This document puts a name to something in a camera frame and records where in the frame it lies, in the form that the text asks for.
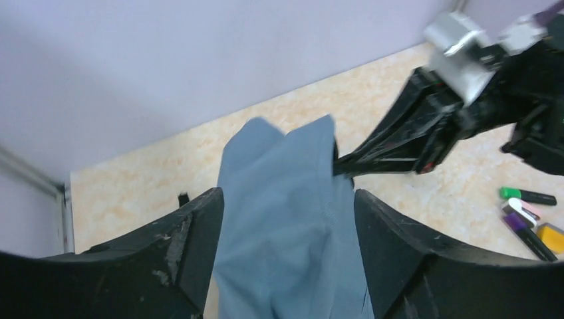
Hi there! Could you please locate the green cap black marker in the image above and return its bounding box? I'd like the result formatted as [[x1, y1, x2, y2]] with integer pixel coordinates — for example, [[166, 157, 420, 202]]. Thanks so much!
[[499, 187, 557, 206]]

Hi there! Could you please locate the yellow grey sharpener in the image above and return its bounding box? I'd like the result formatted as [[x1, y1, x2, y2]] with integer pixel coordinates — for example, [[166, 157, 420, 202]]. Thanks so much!
[[536, 223, 563, 255]]

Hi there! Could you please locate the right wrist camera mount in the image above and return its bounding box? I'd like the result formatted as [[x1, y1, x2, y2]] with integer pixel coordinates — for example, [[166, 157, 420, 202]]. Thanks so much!
[[424, 12, 547, 106]]

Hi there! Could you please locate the purple cap black marker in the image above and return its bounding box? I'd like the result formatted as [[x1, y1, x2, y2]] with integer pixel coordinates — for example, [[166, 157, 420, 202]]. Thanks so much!
[[502, 213, 558, 262]]

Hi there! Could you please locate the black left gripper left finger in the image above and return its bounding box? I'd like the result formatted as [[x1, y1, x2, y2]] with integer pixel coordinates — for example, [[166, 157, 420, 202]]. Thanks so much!
[[1, 187, 224, 318]]

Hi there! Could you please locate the blue student backpack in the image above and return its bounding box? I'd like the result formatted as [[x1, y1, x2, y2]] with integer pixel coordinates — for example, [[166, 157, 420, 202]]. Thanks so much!
[[213, 116, 373, 318]]

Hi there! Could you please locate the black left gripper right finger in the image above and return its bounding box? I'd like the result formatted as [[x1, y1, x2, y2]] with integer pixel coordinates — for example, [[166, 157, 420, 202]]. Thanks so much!
[[354, 189, 563, 318]]

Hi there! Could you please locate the aluminium frame rail left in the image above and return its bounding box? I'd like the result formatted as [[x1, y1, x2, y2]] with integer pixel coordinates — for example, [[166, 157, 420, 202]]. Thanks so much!
[[1, 145, 75, 253]]

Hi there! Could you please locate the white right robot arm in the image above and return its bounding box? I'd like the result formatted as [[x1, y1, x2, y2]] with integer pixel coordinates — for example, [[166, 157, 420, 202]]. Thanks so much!
[[333, 8, 563, 177]]

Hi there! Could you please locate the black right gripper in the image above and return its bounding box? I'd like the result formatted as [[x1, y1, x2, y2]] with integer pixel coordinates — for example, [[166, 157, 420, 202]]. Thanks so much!
[[333, 67, 463, 177]]

